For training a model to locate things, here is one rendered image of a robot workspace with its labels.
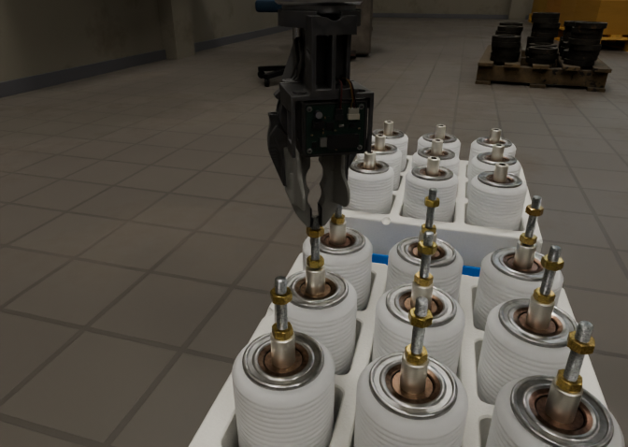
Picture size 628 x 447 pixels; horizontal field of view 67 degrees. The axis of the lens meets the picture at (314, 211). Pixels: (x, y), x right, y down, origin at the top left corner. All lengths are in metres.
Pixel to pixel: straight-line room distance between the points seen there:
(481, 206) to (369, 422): 0.54
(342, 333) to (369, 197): 0.40
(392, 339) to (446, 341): 0.05
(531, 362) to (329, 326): 0.20
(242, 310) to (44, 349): 0.34
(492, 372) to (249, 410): 0.26
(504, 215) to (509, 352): 0.41
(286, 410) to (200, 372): 0.41
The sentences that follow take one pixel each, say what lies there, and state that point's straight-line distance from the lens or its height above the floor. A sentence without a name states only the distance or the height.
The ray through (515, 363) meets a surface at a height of 0.23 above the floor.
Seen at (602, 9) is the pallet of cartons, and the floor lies 0.37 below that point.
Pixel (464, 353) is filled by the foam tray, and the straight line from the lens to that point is 0.60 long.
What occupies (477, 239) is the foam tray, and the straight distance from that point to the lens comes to 0.88.
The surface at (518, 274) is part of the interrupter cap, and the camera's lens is 0.62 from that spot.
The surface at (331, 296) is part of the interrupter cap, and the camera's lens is 0.53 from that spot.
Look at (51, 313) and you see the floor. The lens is 1.06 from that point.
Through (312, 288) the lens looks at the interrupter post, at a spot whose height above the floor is 0.26.
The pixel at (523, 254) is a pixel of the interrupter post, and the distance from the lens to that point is 0.63.
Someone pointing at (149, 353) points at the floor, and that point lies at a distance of 0.89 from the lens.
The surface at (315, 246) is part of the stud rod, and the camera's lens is 0.52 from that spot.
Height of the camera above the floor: 0.56
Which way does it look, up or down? 25 degrees down
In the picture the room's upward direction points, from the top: straight up
